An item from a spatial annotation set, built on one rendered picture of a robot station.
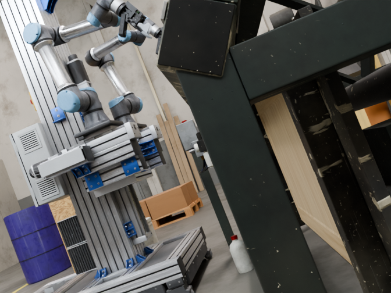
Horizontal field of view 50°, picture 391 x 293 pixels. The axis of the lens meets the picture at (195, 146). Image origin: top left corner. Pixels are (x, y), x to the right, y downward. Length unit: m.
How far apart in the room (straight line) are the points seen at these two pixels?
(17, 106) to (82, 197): 10.51
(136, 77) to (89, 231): 9.23
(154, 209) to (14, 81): 7.95
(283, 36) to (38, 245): 5.44
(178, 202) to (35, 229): 1.93
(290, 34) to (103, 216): 2.08
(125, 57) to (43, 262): 7.18
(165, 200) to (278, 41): 5.50
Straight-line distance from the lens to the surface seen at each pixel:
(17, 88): 13.11
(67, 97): 2.31
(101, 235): 2.64
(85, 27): 2.47
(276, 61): 0.68
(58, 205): 4.32
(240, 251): 2.37
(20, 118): 13.00
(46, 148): 2.68
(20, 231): 5.98
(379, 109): 7.51
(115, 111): 2.89
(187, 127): 2.75
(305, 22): 0.70
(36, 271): 5.99
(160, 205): 6.14
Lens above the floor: 0.64
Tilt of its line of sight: 2 degrees up
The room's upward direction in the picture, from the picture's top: 22 degrees counter-clockwise
